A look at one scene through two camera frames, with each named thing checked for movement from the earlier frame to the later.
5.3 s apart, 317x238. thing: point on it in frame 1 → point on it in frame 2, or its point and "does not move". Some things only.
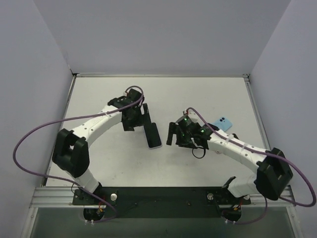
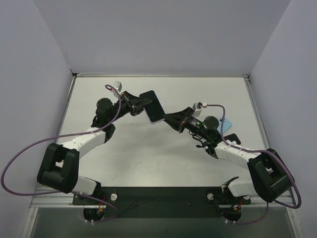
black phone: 152,135 → 153,110
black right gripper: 177,135 → 184,120
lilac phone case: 155,147 → 155,122
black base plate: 162,202 does not move
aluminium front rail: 53,197 does not move
